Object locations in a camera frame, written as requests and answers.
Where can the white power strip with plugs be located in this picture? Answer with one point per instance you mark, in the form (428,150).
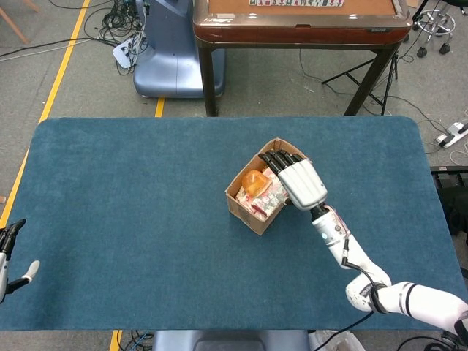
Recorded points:
(122,55)

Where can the brown mahjong table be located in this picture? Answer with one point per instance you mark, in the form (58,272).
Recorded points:
(292,31)

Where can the open cardboard box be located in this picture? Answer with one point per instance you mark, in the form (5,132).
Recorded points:
(248,215)

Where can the grey robot torso base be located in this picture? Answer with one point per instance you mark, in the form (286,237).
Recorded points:
(230,342)

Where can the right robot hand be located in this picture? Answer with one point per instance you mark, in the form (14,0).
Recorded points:
(301,183)

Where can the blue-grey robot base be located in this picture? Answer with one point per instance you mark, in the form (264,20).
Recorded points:
(172,55)

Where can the clear plastic bag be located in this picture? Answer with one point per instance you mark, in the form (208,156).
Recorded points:
(329,343)

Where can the black equipment case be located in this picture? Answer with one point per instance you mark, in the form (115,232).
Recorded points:
(453,197)

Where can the orange translucent plastic package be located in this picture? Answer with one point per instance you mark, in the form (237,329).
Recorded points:
(254,183)

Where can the row of mahjong tiles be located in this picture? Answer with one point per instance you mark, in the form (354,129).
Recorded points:
(296,2)

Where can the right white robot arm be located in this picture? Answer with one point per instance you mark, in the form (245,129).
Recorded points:
(409,298)

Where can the wooden stand legs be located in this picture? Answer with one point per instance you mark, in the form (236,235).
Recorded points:
(12,23)

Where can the rolling stool base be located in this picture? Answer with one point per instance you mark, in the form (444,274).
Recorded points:
(437,22)

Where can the floral printed snack packet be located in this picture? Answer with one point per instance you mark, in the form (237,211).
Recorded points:
(267,204)

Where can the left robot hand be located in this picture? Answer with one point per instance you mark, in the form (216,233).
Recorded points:
(3,267)

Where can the black folding tripod stand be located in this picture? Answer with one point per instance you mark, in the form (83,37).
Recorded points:
(385,91)

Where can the white and black power strip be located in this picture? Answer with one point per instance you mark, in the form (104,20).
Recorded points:
(451,134)

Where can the teal felt table mat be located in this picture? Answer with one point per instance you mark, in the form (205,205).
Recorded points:
(146,219)

